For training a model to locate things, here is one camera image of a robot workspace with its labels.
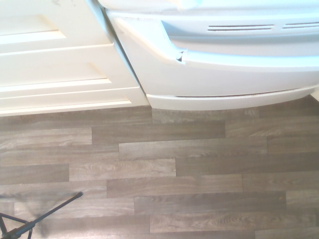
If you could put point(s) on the white stove bottom drawer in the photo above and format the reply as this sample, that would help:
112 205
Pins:
224 102

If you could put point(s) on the white drawer cabinet wood top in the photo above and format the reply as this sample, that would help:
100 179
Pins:
62 59

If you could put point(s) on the black tripod stand legs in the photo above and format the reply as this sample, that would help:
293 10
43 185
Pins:
49 211

